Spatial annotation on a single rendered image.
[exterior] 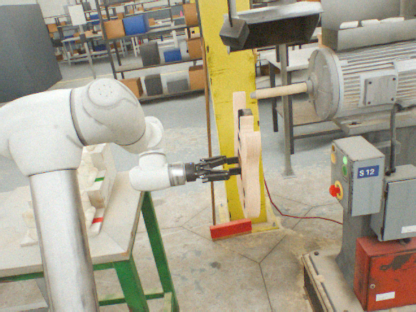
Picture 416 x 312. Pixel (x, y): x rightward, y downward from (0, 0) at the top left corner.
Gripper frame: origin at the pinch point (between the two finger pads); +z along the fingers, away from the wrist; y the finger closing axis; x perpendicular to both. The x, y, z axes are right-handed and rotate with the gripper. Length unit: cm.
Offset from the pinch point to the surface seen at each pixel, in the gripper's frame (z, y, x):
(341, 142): 31.6, 15.7, 13.4
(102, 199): -52, 6, -3
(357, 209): 32.1, 30.2, -2.2
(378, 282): 49, 23, -50
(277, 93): 16.7, -6.5, 23.7
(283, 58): 57, -158, -13
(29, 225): -73, 20, 1
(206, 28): -2, -97, 30
